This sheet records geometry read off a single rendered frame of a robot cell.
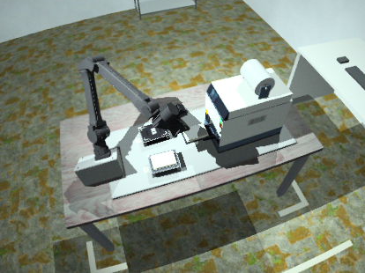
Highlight white foil roll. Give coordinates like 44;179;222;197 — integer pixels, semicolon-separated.
241;59;275;96

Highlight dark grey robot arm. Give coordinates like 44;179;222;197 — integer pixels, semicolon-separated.
77;55;188;161

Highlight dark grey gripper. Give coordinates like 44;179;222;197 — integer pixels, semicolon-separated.
165;118;190;137

